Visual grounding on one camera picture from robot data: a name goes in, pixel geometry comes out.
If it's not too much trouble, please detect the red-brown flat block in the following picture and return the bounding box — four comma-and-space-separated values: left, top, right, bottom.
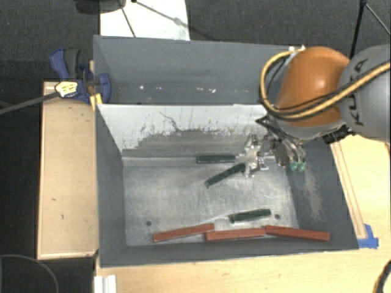
152, 223, 216, 244
203, 227, 267, 243
264, 225, 331, 243

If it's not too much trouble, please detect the grey metal bin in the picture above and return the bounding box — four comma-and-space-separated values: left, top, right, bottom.
92, 34, 360, 269

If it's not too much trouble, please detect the pale wood flat board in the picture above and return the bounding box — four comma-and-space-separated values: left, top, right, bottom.
36, 81, 100, 261

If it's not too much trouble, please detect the dark green block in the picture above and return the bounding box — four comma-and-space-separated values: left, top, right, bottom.
204, 162, 247, 189
195, 153, 237, 165
227, 208, 272, 225

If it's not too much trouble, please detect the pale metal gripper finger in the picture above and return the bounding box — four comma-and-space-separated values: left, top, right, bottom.
239, 134, 264, 162
243, 159, 270, 179

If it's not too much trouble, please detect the black cylinder on white bracket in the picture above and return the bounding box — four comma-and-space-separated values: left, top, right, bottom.
320, 123, 354, 145

